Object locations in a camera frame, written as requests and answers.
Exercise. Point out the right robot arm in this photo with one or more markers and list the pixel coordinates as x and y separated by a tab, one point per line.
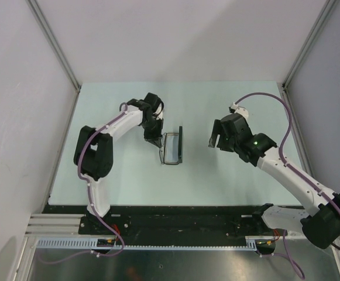
319	220

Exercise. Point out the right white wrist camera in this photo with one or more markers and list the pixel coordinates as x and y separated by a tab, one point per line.
235	108

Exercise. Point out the aluminium frame post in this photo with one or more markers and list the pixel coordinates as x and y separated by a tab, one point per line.
318	26
49	35

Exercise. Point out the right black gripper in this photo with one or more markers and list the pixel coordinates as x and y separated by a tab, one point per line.
218	129

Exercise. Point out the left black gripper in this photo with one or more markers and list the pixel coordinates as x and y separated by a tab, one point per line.
157	134

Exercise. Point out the black glasses case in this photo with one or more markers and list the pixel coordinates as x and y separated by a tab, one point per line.
180	147

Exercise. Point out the left aluminium frame post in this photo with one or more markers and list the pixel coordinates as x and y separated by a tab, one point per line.
49	35

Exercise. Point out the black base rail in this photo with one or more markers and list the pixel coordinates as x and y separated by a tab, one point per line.
172	225

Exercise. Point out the light blue cleaning cloth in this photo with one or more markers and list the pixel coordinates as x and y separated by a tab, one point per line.
172	148

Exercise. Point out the thin-framed sunglasses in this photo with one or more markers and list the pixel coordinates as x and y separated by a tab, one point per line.
162	148

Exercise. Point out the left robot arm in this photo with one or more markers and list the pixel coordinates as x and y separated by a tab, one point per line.
94	152

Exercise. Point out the right aluminium frame post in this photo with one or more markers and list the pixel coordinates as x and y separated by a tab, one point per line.
318	26

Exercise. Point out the white slotted cable duct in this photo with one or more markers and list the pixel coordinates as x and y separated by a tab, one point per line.
102	244

